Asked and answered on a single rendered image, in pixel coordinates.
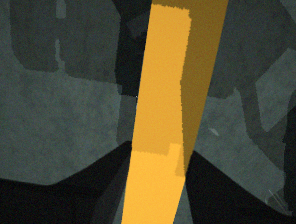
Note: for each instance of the yellow bar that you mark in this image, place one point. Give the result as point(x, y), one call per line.
point(181, 47)

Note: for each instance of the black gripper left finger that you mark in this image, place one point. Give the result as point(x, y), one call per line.
point(90, 196)

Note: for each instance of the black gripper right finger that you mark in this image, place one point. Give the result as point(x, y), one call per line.
point(215, 199)

